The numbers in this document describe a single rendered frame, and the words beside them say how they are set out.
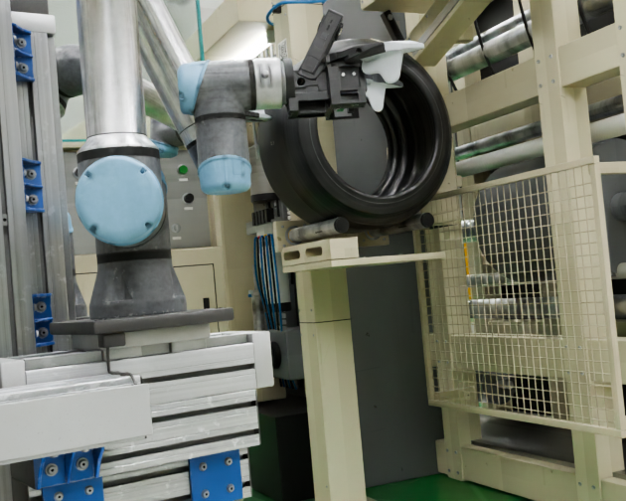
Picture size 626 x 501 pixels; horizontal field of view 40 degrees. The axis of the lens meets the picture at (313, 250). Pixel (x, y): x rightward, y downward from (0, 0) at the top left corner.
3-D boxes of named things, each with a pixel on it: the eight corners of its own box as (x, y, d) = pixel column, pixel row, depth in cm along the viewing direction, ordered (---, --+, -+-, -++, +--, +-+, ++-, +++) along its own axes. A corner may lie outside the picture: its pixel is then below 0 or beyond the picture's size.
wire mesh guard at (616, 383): (428, 405, 295) (409, 200, 297) (432, 404, 295) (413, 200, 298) (621, 438, 213) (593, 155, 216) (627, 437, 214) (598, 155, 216)
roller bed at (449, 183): (393, 232, 305) (386, 147, 307) (429, 229, 312) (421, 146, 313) (423, 226, 287) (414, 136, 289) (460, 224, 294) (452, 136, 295)
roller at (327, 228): (302, 239, 275) (290, 245, 273) (296, 226, 274) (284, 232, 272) (352, 229, 243) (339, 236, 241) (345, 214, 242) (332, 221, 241)
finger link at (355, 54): (394, 60, 126) (342, 76, 130) (392, 48, 127) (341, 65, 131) (381, 50, 122) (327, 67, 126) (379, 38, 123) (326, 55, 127)
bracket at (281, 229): (274, 252, 273) (271, 222, 274) (386, 245, 290) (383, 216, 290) (278, 251, 270) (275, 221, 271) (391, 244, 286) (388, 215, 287)
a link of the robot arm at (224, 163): (250, 196, 134) (244, 125, 135) (254, 187, 123) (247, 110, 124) (200, 200, 134) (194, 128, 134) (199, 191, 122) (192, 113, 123)
